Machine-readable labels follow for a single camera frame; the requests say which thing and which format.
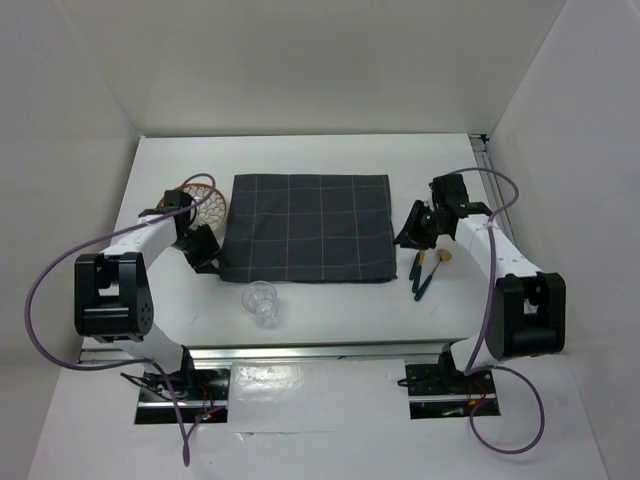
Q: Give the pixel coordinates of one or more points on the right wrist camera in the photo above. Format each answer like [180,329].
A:
[449,191]

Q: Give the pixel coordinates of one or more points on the gold fork green handle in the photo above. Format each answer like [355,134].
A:
[415,265]

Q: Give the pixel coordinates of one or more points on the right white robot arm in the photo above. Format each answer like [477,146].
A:
[525,312]

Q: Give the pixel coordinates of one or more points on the floral plate brown rim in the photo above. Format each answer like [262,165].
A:
[212,213]

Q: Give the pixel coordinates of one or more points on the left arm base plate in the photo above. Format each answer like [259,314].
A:
[204,399]

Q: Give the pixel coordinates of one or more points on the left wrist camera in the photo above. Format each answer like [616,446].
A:
[176,199]

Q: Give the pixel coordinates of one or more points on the gold spoon green handle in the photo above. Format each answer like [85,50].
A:
[444,256]

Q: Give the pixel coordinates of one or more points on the aluminium rail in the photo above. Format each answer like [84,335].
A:
[414,350]
[498,190]

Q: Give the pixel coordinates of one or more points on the front aluminium rail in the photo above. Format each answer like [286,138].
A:
[414,350]

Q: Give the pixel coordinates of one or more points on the clear drinking glass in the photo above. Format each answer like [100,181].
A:
[260,300]

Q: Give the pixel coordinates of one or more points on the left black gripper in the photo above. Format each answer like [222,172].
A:
[211,250]

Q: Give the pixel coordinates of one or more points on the right side aluminium rail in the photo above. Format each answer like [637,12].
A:
[498,190]

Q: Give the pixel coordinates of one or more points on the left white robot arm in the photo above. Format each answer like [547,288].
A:
[113,299]

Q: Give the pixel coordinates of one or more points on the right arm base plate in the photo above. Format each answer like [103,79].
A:
[434,395]

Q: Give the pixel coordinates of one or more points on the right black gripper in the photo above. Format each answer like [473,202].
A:
[410,235]

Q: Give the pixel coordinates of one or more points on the dark grey checked cloth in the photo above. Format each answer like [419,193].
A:
[309,228]

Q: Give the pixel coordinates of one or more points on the gold knife green handle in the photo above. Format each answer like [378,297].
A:
[416,282]

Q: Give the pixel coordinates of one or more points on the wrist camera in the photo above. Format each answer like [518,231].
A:
[449,191]
[176,199]

